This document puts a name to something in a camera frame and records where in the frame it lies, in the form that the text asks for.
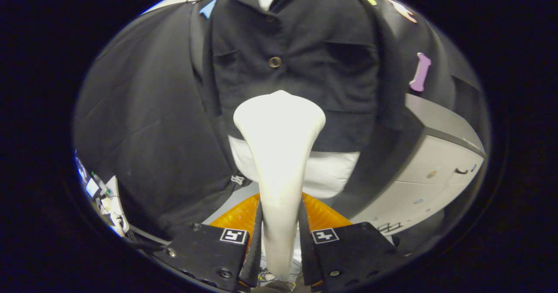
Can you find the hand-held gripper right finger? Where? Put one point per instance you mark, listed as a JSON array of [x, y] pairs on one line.
[[353, 253]]

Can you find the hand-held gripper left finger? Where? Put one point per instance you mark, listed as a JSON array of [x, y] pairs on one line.
[[205, 253]]

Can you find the white garment steamer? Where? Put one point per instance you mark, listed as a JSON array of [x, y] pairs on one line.
[[279, 153]]

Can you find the black jacket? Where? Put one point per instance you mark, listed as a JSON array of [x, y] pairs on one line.
[[314, 44]]

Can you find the white table clutter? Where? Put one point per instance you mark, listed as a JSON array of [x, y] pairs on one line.
[[111, 201]]

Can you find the light grey cabinet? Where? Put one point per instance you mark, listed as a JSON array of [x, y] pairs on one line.
[[427, 175]]

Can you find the black backdrop cloth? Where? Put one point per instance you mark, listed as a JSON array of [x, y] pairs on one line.
[[144, 131]]

